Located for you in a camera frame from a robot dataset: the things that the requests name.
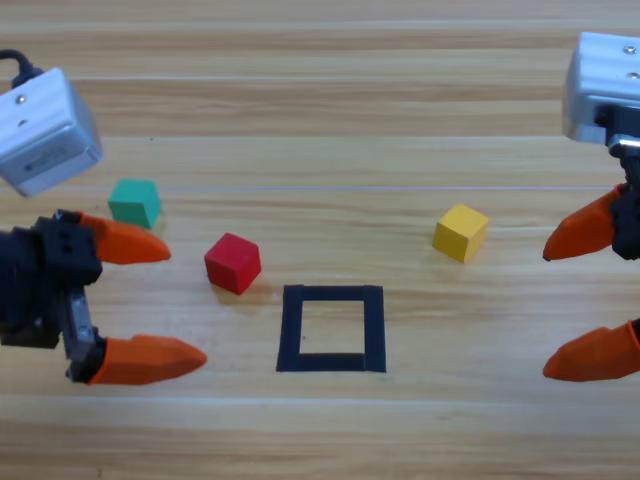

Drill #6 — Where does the yellow wooden cube block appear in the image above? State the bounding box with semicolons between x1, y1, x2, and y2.
432;203;490;265

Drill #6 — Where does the red wooden cube block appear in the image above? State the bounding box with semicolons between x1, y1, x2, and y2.
203;232;263;296

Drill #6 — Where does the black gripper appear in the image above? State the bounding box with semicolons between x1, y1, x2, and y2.
542;107;640;384
0;209;209;386

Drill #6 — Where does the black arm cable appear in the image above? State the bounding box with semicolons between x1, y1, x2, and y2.
0;48;47;87

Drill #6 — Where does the green wooden cube block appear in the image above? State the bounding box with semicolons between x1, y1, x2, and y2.
107;178;162;230

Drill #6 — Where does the black tape square outline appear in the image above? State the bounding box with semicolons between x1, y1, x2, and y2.
275;284;387;375

